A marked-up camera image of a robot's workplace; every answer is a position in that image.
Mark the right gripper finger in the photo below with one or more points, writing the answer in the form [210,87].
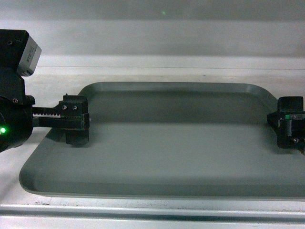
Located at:
[288,108]
[291,132]

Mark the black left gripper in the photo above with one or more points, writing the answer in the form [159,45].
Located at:
[16,123]

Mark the grey-silver plastic tray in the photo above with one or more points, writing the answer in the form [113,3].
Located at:
[170,140]

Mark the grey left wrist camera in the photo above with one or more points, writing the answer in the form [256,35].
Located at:
[29,59]

